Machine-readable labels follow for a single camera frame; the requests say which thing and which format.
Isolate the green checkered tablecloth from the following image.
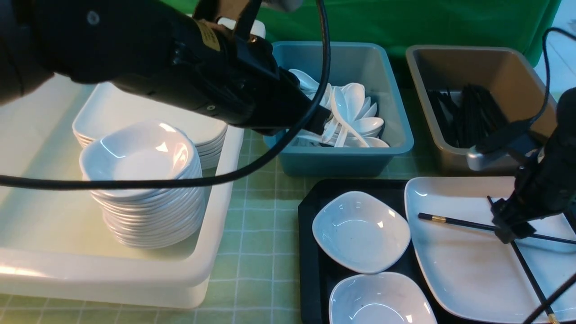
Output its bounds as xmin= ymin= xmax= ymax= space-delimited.
xmin=0 ymin=86 xmax=576 ymax=324

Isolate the stack of white bowls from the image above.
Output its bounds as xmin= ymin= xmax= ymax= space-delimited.
xmin=79 ymin=120 xmax=206 ymax=250

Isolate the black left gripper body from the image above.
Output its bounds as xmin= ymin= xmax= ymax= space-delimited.
xmin=234 ymin=36 xmax=331 ymax=136

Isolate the teal plastic bin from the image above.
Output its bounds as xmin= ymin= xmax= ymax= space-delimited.
xmin=278 ymin=42 xmax=414 ymax=178

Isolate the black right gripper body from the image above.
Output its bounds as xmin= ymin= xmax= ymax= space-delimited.
xmin=491 ymin=162 xmax=563 ymax=244

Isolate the large white plastic tub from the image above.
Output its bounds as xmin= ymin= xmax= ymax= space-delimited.
xmin=1 ymin=76 xmax=233 ymax=308

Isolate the black chopstick diagonal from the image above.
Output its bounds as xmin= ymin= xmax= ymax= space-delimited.
xmin=487 ymin=195 xmax=558 ymax=324

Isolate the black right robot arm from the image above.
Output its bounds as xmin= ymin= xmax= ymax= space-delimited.
xmin=486 ymin=88 xmax=576 ymax=244

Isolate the pile of black chopsticks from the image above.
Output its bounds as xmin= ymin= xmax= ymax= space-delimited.
xmin=427 ymin=84 xmax=509 ymax=149

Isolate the pile of white spoons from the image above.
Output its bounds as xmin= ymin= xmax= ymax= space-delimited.
xmin=294 ymin=83 xmax=389 ymax=148

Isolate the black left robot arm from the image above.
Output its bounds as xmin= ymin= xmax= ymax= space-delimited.
xmin=0 ymin=0 xmax=331 ymax=135

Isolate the white bowl tray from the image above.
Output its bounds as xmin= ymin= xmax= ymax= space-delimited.
xmin=328 ymin=271 xmax=437 ymax=324
xmin=311 ymin=191 xmax=411 ymax=274

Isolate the black chopstick gold band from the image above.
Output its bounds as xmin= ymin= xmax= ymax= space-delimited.
xmin=418 ymin=212 xmax=576 ymax=245

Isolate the stack of white square plates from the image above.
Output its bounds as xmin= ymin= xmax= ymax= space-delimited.
xmin=72 ymin=83 xmax=228 ymax=170

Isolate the green backdrop cloth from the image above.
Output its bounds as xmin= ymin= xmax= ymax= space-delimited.
xmin=162 ymin=0 xmax=561 ymax=87

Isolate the large white square plate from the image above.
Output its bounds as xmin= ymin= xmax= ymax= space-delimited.
xmin=405 ymin=177 xmax=576 ymax=324

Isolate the brown plastic bin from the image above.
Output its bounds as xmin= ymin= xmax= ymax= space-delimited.
xmin=406 ymin=45 xmax=545 ymax=176

